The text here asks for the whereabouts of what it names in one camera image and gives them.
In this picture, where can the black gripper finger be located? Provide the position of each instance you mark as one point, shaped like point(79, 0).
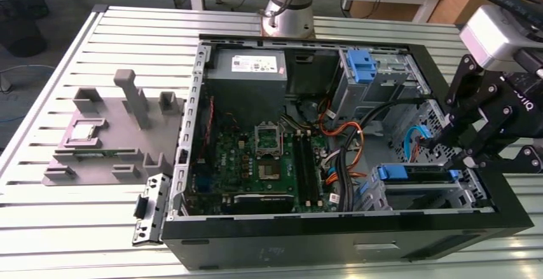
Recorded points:
point(508, 155)
point(465, 101)

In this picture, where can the hard disk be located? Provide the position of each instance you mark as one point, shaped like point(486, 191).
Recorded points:
point(392, 172)

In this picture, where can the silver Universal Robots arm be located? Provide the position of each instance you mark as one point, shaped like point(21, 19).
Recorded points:
point(288, 15)

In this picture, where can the silver disk bay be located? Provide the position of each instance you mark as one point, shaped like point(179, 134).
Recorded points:
point(424, 187)

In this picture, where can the silver drive cage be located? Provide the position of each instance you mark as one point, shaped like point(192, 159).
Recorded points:
point(352, 98)

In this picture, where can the blue drive latch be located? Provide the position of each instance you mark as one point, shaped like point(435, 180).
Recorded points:
point(360, 66)

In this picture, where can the brown wooden cabinet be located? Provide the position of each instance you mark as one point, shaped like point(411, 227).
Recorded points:
point(465, 5)

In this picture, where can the black RAM slot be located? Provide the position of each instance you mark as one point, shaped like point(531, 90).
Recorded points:
point(312, 164)
point(301, 164)

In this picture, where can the CPU socket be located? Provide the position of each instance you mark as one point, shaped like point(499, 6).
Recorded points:
point(271, 171)

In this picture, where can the grey power supply unit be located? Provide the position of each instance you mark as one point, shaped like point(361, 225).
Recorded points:
point(245, 94)

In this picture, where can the black open PC case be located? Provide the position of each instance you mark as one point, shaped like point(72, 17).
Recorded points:
point(296, 244)

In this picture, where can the black graphics card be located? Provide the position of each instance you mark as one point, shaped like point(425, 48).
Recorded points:
point(263, 202)

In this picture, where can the green motherboard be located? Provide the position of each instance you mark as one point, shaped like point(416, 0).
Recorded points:
point(228, 152)

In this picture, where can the grey expansion slot latch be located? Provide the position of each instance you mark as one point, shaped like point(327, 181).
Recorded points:
point(159, 202)

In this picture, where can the grey parts rack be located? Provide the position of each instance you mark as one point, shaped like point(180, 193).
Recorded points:
point(127, 133)

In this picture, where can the green RAM stick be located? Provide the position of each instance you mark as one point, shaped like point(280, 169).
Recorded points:
point(95, 154)

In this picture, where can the silver CPU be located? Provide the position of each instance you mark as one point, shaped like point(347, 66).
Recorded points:
point(83, 133)

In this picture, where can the black office chair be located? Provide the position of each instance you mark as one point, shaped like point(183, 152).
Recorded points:
point(25, 37)

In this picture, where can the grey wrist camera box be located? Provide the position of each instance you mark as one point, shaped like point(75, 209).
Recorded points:
point(487, 37)

